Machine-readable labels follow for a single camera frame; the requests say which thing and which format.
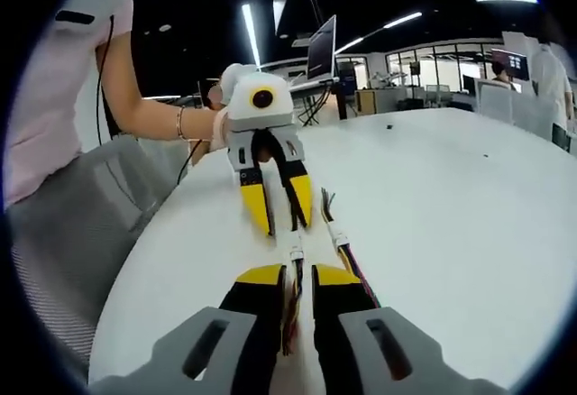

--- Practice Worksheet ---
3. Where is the wooden cabinet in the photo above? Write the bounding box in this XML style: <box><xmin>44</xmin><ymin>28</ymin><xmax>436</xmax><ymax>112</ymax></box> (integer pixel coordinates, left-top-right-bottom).
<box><xmin>354</xmin><ymin>88</ymin><xmax>398</xmax><ymax>117</ymax></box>

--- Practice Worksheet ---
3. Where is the grey mesh chair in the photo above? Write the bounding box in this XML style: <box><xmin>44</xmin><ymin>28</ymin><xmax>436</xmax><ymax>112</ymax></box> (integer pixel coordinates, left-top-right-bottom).
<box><xmin>7</xmin><ymin>134</ymin><xmax>193</xmax><ymax>385</ymax></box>

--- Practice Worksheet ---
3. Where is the coloured-wire cable with JST connector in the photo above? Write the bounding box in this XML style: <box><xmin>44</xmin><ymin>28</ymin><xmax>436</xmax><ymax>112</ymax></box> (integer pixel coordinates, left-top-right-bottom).
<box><xmin>279</xmin><ymin>250</ymin><xmax>312</xmax><ymax>358</ymax></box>

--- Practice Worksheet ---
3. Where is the person in pink shirt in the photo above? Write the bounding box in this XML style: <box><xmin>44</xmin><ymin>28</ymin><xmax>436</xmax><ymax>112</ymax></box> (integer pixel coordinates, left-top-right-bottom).
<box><xmin>3</xmin><ymin>0</ymin><xmax>136</xmax><ymax>210</ymax></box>

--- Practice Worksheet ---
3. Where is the dark wall screen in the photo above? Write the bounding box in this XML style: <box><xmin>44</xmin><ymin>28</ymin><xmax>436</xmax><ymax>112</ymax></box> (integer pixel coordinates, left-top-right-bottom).
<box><xmin>490</xmin><ymin>48</ymin><xmax>529</xmax><ymax>79</ymax></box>

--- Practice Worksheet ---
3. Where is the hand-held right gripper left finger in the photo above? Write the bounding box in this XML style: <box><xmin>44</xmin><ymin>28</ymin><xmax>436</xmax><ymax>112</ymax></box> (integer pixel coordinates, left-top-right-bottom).
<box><xmin>88</xmin><ymin>263</ymin><xmax>289</xmax><ymax>395</ymax></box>

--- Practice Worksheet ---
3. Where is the white worn device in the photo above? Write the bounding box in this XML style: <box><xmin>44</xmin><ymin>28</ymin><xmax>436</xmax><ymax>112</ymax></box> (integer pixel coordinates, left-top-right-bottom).
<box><xmin>54</xmin><ymin>0</ymin><xmax>133</xmax><ymax>38</ymax></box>

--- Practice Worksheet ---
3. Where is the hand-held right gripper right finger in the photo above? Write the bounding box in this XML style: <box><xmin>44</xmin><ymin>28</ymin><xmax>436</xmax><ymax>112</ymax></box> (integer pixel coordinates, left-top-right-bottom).
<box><xmin>310</xmin><ymin>262</ymin><xmax>513</xmax><ymax>395</ymax></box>

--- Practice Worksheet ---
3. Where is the silver computer monitor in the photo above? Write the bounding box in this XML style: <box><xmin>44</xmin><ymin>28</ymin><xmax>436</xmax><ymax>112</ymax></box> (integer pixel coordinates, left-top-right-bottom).
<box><xmin>306</xmin><ymin>14</ymin><xmax>339</xmax><ymax>82</ymax></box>

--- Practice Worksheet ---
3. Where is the person's left hand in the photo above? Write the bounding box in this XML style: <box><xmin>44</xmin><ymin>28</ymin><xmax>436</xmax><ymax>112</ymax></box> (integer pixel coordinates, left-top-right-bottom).
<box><xmin>207</xmin><ymin>84</ymin><xmax>234</xmax><ymax>152</ymax></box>

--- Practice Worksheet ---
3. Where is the long ceiling light strip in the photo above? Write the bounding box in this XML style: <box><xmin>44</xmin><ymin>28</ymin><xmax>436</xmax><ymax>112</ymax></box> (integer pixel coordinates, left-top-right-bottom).
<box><xmin>334</xmin><ymin>35</ymin><xmax>365</xmax><ymax>56</ymax></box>
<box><xmin>381</xmin><ymin>11</ymin><xmax>424</xmax><ymax>31</ymax></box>
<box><xmin>240</xmin><ymin>3</ymin><xmax>263</xmax><ymax>70</ymax></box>

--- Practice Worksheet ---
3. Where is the coloured-wire cable with white connectors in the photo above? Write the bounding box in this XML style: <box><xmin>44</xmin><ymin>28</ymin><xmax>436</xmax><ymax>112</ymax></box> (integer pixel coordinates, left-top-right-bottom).
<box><xmin>318</xmin><ymin>186</ymin><xmax>387</xmax><ymax>311</ymax></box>

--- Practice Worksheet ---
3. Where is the thin black device cable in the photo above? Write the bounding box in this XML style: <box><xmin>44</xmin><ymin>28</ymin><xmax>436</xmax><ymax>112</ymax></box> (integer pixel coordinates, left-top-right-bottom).
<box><xmin>95</xmin><ymin>14</ymin><xmax>204</xmax><ymax>187</ymax></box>

